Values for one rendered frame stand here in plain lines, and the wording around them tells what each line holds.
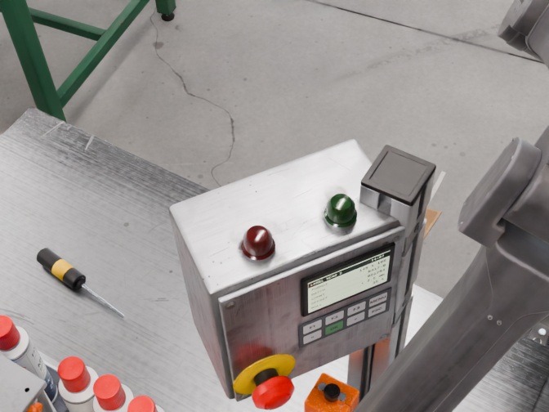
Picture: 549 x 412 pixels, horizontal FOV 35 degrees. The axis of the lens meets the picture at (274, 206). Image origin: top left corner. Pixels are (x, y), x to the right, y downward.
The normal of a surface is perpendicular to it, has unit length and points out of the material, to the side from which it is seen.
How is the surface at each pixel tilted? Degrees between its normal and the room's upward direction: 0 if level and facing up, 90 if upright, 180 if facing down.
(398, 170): 0
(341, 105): 0
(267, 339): 90
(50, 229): 0
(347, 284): 90
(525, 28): 68
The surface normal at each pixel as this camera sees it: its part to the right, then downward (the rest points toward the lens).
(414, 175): -0.04, -0.60
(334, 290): 0.41, 0.72
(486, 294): -0.27, 0.50
